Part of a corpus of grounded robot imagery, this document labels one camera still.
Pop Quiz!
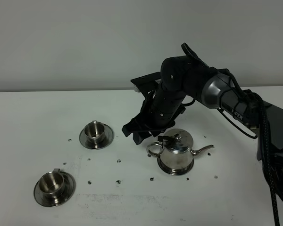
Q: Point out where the stainless steel saucer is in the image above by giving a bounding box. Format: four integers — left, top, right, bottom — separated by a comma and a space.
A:
79, 121, 114, 150
33, 169, 76, 207

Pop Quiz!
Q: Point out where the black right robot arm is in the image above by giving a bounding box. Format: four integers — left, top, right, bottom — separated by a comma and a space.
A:
122, 56, 283, 201

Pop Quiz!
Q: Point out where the stainless steel teacup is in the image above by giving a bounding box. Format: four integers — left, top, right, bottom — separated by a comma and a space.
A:
38, 169, 65, 197
83, 121, 105, 144

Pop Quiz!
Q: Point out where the stainless steel teapot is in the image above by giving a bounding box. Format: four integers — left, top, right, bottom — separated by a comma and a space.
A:
147, 129, 214, 176

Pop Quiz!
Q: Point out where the near stainless steel saucer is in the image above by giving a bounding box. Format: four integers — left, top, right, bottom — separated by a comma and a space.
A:
33, 169, 76, 207

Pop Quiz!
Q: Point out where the near stainless steel teacup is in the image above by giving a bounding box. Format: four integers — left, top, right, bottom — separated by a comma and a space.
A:
38, 169, 65, 197

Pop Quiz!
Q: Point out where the silver depth camera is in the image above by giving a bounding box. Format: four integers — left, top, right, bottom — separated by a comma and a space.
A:
133, 85, 141, 93

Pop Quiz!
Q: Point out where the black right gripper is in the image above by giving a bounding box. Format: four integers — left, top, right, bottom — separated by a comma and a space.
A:
122, 87, 186, 145

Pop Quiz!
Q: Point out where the far stainless steel saucer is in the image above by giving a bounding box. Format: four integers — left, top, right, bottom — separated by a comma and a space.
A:
79, 121, 114, 150

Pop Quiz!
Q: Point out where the far stainless steel teacup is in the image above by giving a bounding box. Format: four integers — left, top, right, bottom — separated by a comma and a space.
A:
83, 121, 105, 144

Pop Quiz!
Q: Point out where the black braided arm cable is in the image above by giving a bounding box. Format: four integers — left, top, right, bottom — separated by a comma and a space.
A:
257, 93, 281, 226

